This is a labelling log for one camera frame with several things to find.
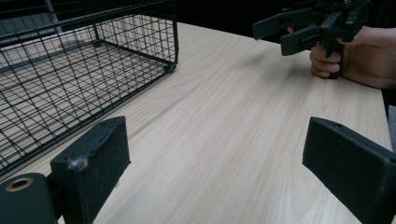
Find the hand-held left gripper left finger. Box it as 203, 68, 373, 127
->
49, 115, 132, 224

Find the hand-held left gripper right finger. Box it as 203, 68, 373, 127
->
302, 116, 396, 224

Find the black wire basket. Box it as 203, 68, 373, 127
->
0, 0, 179, 176

